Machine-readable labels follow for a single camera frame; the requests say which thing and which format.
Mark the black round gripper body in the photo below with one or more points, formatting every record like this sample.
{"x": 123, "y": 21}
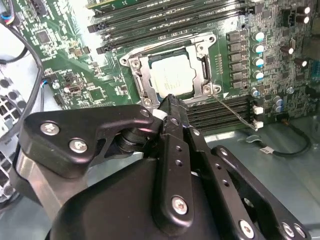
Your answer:
{"x": 107, "y": 212}

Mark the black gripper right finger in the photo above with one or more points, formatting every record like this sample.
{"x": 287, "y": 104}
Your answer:
{"x": 233, "y": 207}

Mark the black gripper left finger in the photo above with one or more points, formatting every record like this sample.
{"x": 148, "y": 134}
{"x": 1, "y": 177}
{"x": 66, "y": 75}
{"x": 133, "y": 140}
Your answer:
{"x": 62, "y": 160}

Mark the thin metal locking lever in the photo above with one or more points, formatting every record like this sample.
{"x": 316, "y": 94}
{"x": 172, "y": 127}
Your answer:
{"x": 160, "y": 45}
{"x": 235, "y": 112}

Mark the metal socket cover frame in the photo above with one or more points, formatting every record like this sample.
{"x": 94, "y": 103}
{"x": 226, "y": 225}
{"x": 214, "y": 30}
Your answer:
{"x": 198, "y": 82}

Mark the silver CPU with green edge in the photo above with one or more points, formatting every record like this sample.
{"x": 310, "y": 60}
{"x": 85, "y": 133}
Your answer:
{"x": 172, "y": 75}

